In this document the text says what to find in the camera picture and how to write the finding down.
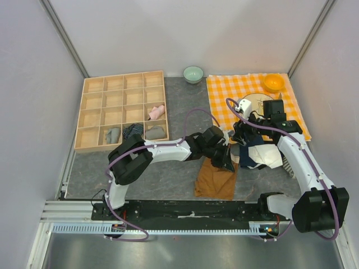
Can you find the orange checkered tablecloth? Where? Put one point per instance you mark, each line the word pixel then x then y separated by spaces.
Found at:
pixel 237 87

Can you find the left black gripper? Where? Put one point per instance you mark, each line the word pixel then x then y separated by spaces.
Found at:
pixel 226 160

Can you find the aluminium corner post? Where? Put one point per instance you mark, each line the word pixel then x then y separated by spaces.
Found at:
pixel 319 22
pixel 58 25

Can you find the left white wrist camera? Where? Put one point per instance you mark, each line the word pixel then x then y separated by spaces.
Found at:
pixel 227 134

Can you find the white cloth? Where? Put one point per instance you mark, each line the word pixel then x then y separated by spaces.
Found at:
pixel 266 154

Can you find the wooden compartment tray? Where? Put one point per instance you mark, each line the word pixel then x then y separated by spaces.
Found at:
pixel 118 101

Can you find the beige decorated plate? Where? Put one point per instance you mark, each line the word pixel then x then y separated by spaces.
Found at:
pixel 257 101

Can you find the light grey rolled cloth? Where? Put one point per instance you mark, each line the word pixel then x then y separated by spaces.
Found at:
pixel 113 135

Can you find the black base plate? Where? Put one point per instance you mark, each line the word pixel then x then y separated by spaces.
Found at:
pixel 196 215

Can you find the left aluminium corner post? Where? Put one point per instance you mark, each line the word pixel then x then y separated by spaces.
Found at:
pixel 58 25

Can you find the grey cable duct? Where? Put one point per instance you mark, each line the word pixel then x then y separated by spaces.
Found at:
pixel 114 229

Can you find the grey ribbed cup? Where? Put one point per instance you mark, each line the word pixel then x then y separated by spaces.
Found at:
pixel 287 167

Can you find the teal ceramic bowl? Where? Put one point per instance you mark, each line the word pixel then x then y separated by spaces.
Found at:
pixel 193 74

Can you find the aluminium frame rail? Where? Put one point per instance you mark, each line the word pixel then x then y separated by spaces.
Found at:
pixel 71 211

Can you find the brown underwear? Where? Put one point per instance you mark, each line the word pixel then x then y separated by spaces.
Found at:
pixel 215 183

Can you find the striped dark rolled cloth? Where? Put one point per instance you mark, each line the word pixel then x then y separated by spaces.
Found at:
pixel 133 129

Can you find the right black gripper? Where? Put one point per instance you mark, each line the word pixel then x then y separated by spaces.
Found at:
pixel 239 128

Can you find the pink rolled cloth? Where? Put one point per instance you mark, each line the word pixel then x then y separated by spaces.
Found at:
pixel 156 112

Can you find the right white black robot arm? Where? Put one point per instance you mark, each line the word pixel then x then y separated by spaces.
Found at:
pixel 322 206

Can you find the navy blue underwear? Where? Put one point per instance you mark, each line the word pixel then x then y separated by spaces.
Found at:
pixel 242 152

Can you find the right aluminium corner post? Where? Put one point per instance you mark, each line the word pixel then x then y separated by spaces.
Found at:
pixel 319 22

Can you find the orange bowl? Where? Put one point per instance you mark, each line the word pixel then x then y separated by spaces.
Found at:
pixel 273 83

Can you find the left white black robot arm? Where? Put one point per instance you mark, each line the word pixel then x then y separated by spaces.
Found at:
pixel 129 160

